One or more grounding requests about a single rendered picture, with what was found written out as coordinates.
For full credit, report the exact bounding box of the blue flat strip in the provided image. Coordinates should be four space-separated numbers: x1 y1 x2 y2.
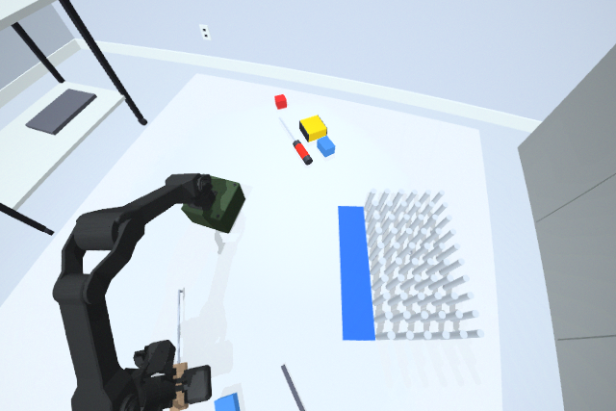
338 206 375 341

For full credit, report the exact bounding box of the blue rectangular block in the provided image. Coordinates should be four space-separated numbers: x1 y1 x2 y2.
317 136 336 157
214 393 240 411

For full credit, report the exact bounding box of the small red cube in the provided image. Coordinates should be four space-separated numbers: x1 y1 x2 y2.
274 94 287 110

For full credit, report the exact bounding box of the red and black screwdriver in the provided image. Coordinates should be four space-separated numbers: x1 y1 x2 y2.
279 117 313 166

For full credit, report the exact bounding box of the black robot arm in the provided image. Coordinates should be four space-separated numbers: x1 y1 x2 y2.
52 173 218 411

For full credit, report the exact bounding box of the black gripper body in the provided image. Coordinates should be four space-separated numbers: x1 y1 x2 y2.
147 365 212 411

